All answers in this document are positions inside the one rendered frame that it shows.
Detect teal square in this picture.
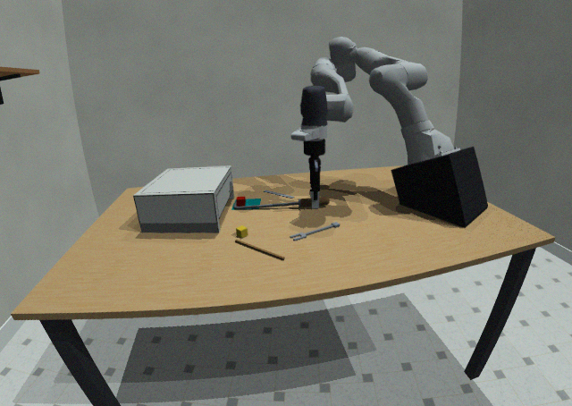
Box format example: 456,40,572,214
231,199,261,210

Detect grey wrench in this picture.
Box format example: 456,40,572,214
290,222,340,241

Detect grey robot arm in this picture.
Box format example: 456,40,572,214
291,37,460,165

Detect small yellow cube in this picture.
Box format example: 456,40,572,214
236,226,248,238

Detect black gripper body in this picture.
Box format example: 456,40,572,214
304,139,325,170

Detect grey metal hook with dark handle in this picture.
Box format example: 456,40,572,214
233,197,330,209

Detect brown thin rod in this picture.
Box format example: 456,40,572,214
235,240,285,260

